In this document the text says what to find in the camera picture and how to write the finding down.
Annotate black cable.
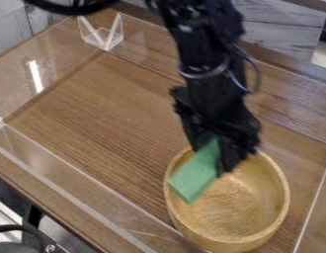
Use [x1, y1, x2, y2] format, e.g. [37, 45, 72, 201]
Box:
[0, 224, 45, 253]

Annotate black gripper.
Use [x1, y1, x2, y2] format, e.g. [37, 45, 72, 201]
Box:
[170, 65, 262, 176]

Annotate brown wooden bowl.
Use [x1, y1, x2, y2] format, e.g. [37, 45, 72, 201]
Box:
[163, 152, 290, 253]

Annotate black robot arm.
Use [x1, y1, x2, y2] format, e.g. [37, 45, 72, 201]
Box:
[144, 0, 262, 172]

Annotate black table leg bracket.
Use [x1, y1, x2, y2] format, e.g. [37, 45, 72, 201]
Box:
[21, 206, 68, 253]

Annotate clear acrylic corner bracket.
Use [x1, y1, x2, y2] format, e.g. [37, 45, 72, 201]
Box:
[78, 13, 124, 51]

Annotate green rectangular block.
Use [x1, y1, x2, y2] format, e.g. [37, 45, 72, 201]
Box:
[167, 137, 222, 205]

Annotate clear acrylic tray walls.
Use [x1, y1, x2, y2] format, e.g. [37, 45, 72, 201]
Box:
[0, 13, 326, 253]

